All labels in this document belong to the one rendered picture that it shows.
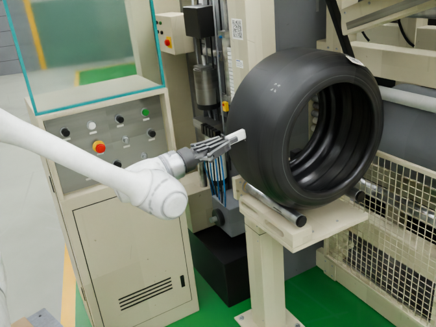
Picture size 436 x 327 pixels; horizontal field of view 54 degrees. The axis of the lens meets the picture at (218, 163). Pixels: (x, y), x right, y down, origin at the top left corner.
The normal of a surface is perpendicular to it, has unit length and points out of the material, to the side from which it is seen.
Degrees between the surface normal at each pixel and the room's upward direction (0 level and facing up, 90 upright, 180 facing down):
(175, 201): 92
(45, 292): 0
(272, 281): 90
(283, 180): 94
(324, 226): 0
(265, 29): 90
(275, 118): 69
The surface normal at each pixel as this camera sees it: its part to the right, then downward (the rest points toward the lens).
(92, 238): 0.49, 0.32
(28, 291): -0.09, -0.90
